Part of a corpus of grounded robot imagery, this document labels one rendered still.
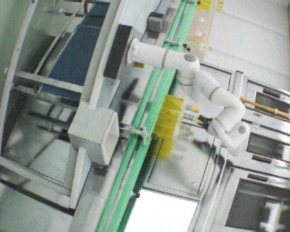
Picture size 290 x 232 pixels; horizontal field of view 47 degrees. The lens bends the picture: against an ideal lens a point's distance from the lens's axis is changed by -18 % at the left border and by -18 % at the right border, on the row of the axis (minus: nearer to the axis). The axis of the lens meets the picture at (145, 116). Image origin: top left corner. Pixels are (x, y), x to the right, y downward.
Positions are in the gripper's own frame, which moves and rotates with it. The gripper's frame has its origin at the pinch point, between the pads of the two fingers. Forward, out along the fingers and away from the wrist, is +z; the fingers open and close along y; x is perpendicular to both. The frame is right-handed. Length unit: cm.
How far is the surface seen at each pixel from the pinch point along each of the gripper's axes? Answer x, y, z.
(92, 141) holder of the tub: 53, 32, 26
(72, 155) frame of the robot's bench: 58, 15, 37
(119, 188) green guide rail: 56, 3, 13
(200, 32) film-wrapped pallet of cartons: -287, -230, 115
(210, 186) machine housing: 24.7, -13.5, -23.4
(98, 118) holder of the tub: 43, 33, 31
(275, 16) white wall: -536, -301, 25
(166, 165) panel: 26.1, -13.2, 4.8
